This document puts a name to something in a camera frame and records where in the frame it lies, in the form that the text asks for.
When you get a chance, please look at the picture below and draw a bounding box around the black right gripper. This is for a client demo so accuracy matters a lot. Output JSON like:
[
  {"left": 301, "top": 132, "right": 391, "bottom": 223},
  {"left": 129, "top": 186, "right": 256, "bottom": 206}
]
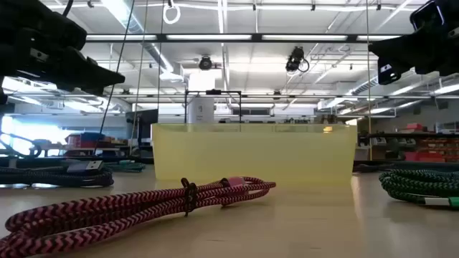
[{"left": 368, "top": 19, "right": 459, "bottom": 86}]

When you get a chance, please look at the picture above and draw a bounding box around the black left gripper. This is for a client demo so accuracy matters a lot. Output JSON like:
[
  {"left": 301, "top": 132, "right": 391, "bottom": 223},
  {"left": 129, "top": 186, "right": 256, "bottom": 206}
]
[{"left": 0, "top": 0, "right": 126, "bottom": 97}]

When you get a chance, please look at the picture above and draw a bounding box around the teal blue braided USB cable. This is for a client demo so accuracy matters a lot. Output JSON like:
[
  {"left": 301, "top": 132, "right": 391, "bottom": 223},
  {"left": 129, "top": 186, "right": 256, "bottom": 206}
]
[{"left": 105, "top": 161, "right": 147, "bottom": 173}]

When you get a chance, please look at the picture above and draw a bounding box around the navy purple braided USB cable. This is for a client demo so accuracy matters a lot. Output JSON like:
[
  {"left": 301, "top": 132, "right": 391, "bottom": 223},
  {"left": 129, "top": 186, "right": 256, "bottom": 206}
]
[{"left": 0, "top": 160, "right": 115, "bottom": 188}]

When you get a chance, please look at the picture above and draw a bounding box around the green black braided USB cable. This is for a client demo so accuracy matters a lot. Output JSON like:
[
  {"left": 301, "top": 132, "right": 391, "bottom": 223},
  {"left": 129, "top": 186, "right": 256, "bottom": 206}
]
[{"left": 379, "top": 168, "right": 459, "bottom": 209}]

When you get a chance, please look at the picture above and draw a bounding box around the pink black braided USB cable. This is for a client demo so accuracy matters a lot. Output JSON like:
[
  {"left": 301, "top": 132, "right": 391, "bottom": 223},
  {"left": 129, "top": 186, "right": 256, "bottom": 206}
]
[{"left": 0, "top": 176, "right": 277, "bottom": 258}]

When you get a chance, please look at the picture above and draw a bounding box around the thin vertical metal pole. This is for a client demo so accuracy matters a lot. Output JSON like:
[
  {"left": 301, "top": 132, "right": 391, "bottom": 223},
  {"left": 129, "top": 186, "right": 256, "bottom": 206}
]
[{"left": 364, "top": 0, "right": 373, "bottom": 161}]

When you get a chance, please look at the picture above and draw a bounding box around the red tool box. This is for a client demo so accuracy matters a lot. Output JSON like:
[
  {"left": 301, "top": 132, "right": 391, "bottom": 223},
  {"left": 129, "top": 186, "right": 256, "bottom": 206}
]
[{"left": 65, "top": 132, "right": 116, "bottom": 148}]

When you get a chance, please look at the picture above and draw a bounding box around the black overhead light bar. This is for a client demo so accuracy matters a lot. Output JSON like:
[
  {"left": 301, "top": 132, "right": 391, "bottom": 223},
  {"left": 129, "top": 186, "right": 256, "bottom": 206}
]
[{"left": 85, "top": 33, "right": 403, "bottom": 44}]

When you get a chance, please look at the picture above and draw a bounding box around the shelving with red bins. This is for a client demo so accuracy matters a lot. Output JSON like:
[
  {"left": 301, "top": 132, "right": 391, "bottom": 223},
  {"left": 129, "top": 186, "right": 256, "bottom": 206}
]
[{"left": 358, "top": 123, "right": 459, "bottom": 162}]

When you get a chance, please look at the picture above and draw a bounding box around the white building pillar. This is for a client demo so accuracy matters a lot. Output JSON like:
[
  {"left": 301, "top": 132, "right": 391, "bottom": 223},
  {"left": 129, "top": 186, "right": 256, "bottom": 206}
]
[{"left": 188, "top": 73, "right": 215, "bottom": 125}]

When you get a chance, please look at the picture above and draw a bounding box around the yellow translucent plastic bin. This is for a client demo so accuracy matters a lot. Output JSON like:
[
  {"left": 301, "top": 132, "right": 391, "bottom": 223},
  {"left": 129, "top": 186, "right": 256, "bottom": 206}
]
[{"left": 150, "top": 123, "right": 359, "bottom": 182}]

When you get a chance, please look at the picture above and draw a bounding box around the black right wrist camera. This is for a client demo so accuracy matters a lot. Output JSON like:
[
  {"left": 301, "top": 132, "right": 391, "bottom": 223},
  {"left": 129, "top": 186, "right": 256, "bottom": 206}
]
[{"left": 410, "top": 0, "right": 449, "bottom": 32}]

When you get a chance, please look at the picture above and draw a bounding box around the black overhead rig camera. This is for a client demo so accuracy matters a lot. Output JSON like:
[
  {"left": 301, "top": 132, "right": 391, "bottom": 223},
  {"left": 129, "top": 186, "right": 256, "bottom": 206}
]
[{"left": 285, "top": 45, "right": 310, "bottom": 74}]

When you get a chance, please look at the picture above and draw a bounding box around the white hanging cable loop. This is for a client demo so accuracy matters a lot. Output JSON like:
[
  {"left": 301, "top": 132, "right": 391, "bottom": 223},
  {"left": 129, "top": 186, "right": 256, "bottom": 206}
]
[{"left": 163, "top": 0, "right": 181, "bottom": 25}]

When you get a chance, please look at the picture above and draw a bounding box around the black aluminium rig frame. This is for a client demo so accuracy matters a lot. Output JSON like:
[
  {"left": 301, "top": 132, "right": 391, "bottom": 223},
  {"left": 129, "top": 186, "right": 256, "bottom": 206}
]
[{"left": 353, "top": 161, "right": 459, "bottom": 173}]

